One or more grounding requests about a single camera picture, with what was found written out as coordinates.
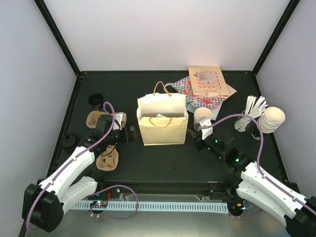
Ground kraft paper bag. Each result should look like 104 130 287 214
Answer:
136 81 189 146

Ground pulp cup carrier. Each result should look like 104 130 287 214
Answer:
96 145 119 171
86 111 127 129

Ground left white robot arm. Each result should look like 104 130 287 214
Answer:
22 112 136 232

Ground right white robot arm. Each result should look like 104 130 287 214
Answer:
188 128 316 237

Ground light blue paper bag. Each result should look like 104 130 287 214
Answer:
185 99 222 120

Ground clear stirrer holder cup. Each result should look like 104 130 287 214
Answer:
234 116 252 132

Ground blue checkered paper bag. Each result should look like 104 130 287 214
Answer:
165 76 229 110

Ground pink cakes paper bag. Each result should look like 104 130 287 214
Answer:
188 66 236 100

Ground white stirrer packets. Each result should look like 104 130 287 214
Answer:
242 95 268 119

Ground black lid stack left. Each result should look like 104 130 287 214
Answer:
61 134 78 150

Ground small circuit board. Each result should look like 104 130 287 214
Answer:
90 200 108 208

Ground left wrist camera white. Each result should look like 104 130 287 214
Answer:
113 112 126 130

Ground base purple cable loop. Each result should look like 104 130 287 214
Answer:
89 184 139 220

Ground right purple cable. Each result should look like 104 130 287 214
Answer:
206 113 316 210

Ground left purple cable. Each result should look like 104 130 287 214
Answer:
25 101 116 232

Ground light blue cable duct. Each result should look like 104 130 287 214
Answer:
71 200 228 214

